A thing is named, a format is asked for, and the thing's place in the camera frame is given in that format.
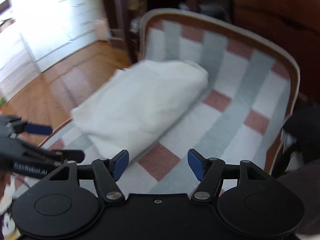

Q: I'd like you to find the pink bag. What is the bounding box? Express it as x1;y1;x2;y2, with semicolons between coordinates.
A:
93;19;111;42

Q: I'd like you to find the grey fleece cloth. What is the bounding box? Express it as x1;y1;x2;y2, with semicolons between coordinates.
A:
275;162;320;240

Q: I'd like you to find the bin with plastic liner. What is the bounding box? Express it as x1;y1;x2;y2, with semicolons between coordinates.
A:
197;2;233;23

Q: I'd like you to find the dark wooden shelf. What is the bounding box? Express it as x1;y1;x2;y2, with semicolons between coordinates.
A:
99;0;147;64

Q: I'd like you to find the printed cloth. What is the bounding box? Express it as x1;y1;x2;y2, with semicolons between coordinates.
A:
0;172;28;240

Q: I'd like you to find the white drawer cabinet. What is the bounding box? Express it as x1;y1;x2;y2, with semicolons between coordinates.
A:
0;0;108;98

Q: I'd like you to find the dark wooden chair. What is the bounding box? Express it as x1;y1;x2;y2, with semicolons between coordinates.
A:
109;0;199;42

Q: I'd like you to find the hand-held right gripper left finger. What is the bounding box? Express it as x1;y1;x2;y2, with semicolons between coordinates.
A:
47;149;130;203

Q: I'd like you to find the dark wooden desk with drawers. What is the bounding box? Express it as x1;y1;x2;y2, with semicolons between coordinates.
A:
231;0;320;105

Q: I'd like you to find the cream fleece garment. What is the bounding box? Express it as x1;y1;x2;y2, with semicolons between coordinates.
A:
71;60;210;164

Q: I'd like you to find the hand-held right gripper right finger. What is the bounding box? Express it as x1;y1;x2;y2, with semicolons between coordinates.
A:
187;149;272;202

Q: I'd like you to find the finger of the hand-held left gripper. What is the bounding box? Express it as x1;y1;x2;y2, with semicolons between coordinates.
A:
24;142;86;166
14;122;53;135

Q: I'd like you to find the black cloth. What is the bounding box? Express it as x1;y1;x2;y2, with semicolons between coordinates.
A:
281;106;320;165

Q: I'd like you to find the checkered mat with brown border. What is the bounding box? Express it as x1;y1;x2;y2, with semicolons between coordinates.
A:
37;8;300;195

